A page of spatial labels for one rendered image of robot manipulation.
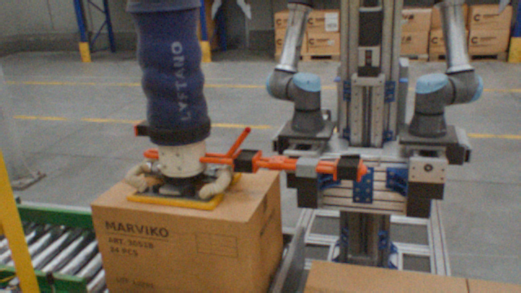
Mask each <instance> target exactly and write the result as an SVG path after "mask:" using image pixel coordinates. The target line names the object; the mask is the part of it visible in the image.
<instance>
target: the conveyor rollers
mask: <svg viewBox="0 0 521 293"><path fill-rule="evenodd" d="M21 225H22V227H23V230H24V235H25V238H26V242H27V247H28V246H29V245H31V244H32V245H31V246H29V247H28V252H29V255H30V258H31V259H32V258H33V257H34V256H36V255H37V254H38V253H39V252H41V251H42V250H43V249H45V248H46V246H47V245H49V244H50V243H52V244H51V245H50V246H48V247H47V248H46V249H45V250H44V251H43V252H42V253H40V254H39V255H38V256H36V257H35V258H34V259H33V260H31V261H32V264H33V269H35V270H39V269H40V268H41V267H42V266H43V265H44V264H45V263H46V262H47V261H48V260H50V259H51V258H52V257H53V256H55V255H56V254H57V253H58V252H59V251H61V250H62V249H63V248H64V247H65V246H66V245H67V244H68V243H69V242H71V243H70V244H69V245H68V246H66V247H65V248H64V250H63V251H62V252H60V253H59V254H58V255H57V256H56V257H55V258H54V259H53V260H51V261H49V262H48V263H47V264H46V265H45V266H44V267H43V268H42V269H41V271H46V272H48V271H51V272H52V273H55V272H56V271H57V270H58V269H59V268H60V267H62V266H63V265H64V263H65V262H66V261H67V260H70V259H71V258H72V257H73V256H74V255H75V254H76V253H77V252H78V251H80V250H81V249H82V248H83V246H84V245H85V244H86V243H88V242H89V241H90V240H91V239H92V238H93V237H95V236H96V231H95V230H92V229H87V230H86V231H84V229H85V228H79V227H72V228H70V227H71V226H65V225H46V224H38V223H31V222H24V221H21ZM36 227H37V228H36ZM53 227H54V228H53ZM35 228H36V229H35ZM52 228H53V229H52ZM68 228H70V229H69V230H68V231H67V232H65V231H66V230H67V229H68ZM50 229H52V230H50ZM32 230H33V231H32ZM49 230H50V231H49ZM48 231H49V232H48ZM83 231H84V233H83V234H82V235H81V236H80V237H78V238H77V239H76V240H75V241H74V242H72V240H73V239H74V238H76V237H77V236H78V235H79V234H80V233H82V232H83ZM29 232H30V233H29ZM64 232H65V234H64V235H62V234H63V233H64ZM44 234H46V235H44ZM43 235H44V236H43ZM60 235H62V236H61V237H60V238H59V239H57V238H58V237H59V236H60ZM42 236H43V237H42ZM38 239H39V240H38ZM56 239H57V240H56ZM37 240H38V241H37ZM55 240H56V241H55ZM54 241H55V242H54ZM53 242H54V243H53ZM6 244H7V238H6V235H5V234H4V235H1V236H0V259H1V258H3V257H6V256H8V257H6V258H3V259H1V260H0V265H9V266H11V265H13V262H12V258H11V256H9V255H10V254H11V253H10V251H9V248H8V245H6ZM3 245H6V246H3ZM1 246H3V247H1ZM290 246H291V243H286V244H285V245H284V247H283V257H282V260H281V262H280V264H279V266H278V269H277V271H276V274H275V275H274V279H273V281H272V283H271V285H270V287H269V290H268V291H267V293H272V292H273V291H274V285H275V282H276V281H277V278H278V275H279V274H280V271H281V269H282V265H283V263H284V260H285V259H286V256H287V253H288V252H289V249H290ZM98 250H99V243H98V240H97V238H96V239H95V240H94V241H93V242H90V243H89V244H88V245H87V246H86V247H85V248H84V249H83V250H82V251H81V252H80V253H79V254H78V255H77V256H76V257H75V258H73V259H72V260H70V261H69V262H68V263H67V264H66V265H65V266H64V267H63V268H62V269H61V270H60V271H59V272H58V273H62V274H67V275H73V274H74V273H75V272H76V271H77V270H78V269H79V268H80V267H81V266H82V265H83V264H84V263H85V262H86V261H87V260H88V259H89V258H90V257H91V256H93V255H94V254H95V253H96V252H97V251H98ZM10 261H11V262H10ZM7 262H8V263H7ZM101 265H102V261H101V254H100V253H99V254H98V255H97V256H96V257H95V258H94V259H92V260H91V261H90V262H89V263H88V264H87V265H86V266H85V267H84V268H83V269H82V271H81V272H80V273H79V274H77V275H76V276H78V277H83V278H85V281H87V280H88V279H89V278H91V277H92V276H93V275H94V274H95V273H96V272H97V271H98V270H99V269H100V268H101ZM13 266H14V265H13ZM105 283H106V279H105V276H104V272H103V269H102V270H101V271H100V274H99V275H98V276H97V277H95V278H94V279H93V280H92V281H91V282H90V283H89V284H88V285H87V289H88V293H98V292H99V291H100V289H101V288H102V287H103V286H104V284H105Z"/></svg>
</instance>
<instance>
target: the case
mask: <svg viewBox="0 0 521 293"><path fill-rule="evenodd" d="M134 189H136V188H133V187H131V186H129V185H128V183H127V182H126V181H125V177H124V178H123V179H122V180H120V182H119V183H117V184H116V185H115V186H113V187H112V188H111V189H109V190H107V191H106V192H104V193H103V194H102V195H101V196H100V197H98V198H97V199H96V200H95V201H94V202H93V203H91V204H90V209H91V213H92V217H93V221H94V228H95V231H96V235H97V240H98V243H99V250H100V254H101V261H102V265H103V272H104V276H105V279H106V284H107V290H108V293H267V291H268V290H269V287H270V285H271V283H272V281H273V279H274V275H275V274H276V271H277V269H278V266H279V264H280V262H281V260H282V257H283V245H282V209H281V191H280V172H279V171H264V170H258V171H257V173H256V174H254V173H242V176H241V177H240V178H239V180H238V181H237V182H236V183H235V185H234V186H227V187H226V188H225V189H224V190H223V191H222V193H223V194H224V199H223V200H222V201H221V202H220V203H219V204H218V205H217V206H216V207H215V208H214V209H213V210H212V211H211V210H205V209H198V208H185V207H178V206H171V205H157V204H150V203H138V202H130V201H127V200H126V196H127V195H128V194H129V193H131V192H132V191H133V190H134Z"/></svg>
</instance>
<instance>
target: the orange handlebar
mask: <svg viewBox="0 0 521 293"><path fill-rule="evenodd" d="M205 155H211V156H223V157H224V155H225V154H214V153H206V154H205ZM143 156H144V157H146V158H150V159H159V154H158V149H149V150H146V151H144V153H143ZM297 160H298V159H288V158H287V157H286V156H282V155H273V156H272V157H266V156H260V158H259V161H257V162H256V167H257V168H268V169H269V171H283V170H291V171H295V170H296V162H297ZM199 162H200V163H207V164H225V165H232V159H231V158H230V159H225V158H215V157H205V156H201V157H200V158H199ZM334 164H335V162H329V161H319V165H318V166H317V168H316V170H315V171H316V172H321V173H333V167H334ZM366 171H367V168H366V166H365V165H362V166H361V171H360V175H363V174H365V173H366Z"/></svg>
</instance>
